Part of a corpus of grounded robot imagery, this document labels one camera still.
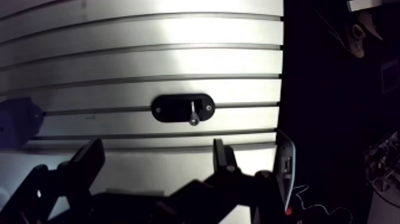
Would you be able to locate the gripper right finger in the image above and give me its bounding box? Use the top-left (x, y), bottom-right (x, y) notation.
top-left (162, 138), bottom-right (283, 224)

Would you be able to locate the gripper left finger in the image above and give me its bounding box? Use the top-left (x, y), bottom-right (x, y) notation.
top-left (0, 138), bottom-right (106, 224)

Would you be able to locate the steel bolt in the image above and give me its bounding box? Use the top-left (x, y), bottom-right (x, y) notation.
top-left (188, 100), bottom-right (200, 126)

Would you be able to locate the black oval holder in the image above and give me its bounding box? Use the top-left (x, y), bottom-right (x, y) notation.
top-left (150, 93), bottom-right (216, 123)

